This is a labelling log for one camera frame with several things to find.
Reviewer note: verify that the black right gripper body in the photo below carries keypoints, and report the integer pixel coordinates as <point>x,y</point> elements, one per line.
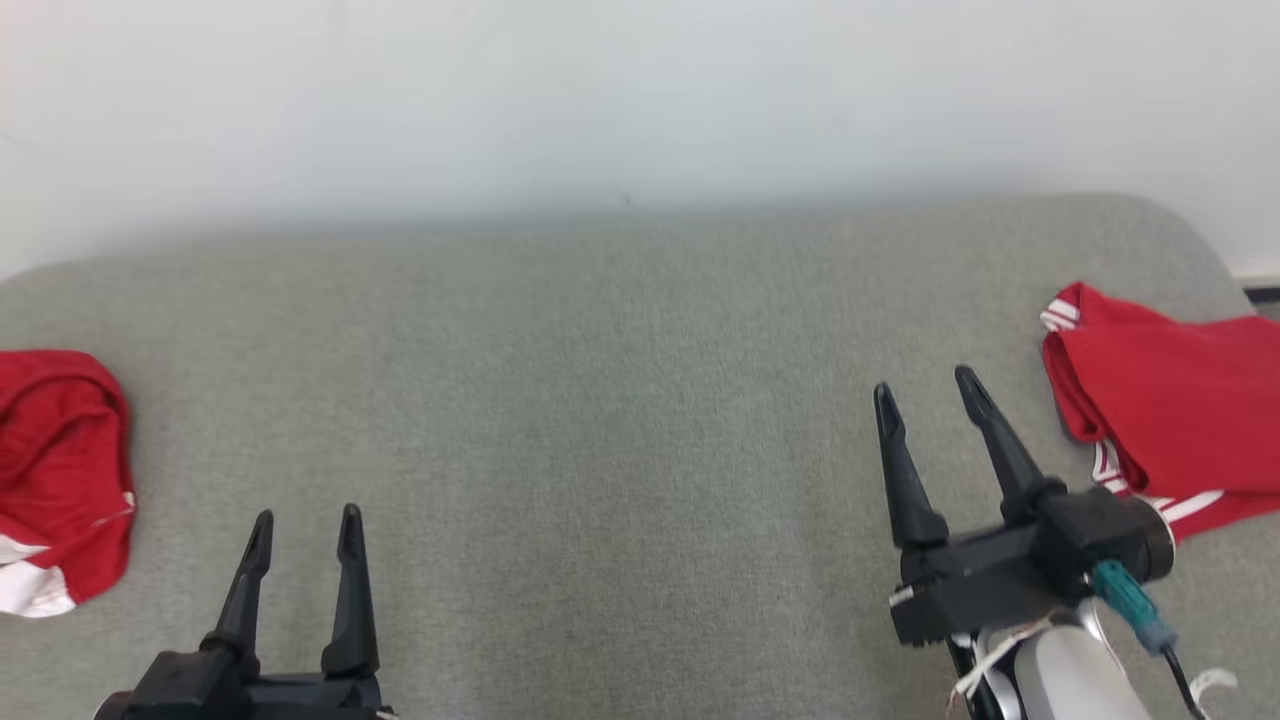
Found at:
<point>1010,570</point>

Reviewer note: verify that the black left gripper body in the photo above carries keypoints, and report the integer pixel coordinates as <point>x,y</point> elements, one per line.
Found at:
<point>200,690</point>

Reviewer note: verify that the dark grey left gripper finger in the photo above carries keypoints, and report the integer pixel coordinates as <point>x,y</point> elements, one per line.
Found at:
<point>243,590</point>
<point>352,600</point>

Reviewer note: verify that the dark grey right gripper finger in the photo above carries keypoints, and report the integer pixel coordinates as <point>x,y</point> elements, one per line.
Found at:
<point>1005,450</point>
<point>908,480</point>

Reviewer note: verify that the red Bulls 23 jersey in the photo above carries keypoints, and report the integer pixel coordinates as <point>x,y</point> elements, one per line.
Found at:
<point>1180,410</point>

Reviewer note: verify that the red shorts with white stripes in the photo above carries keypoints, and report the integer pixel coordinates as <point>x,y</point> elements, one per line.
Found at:
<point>60,470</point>

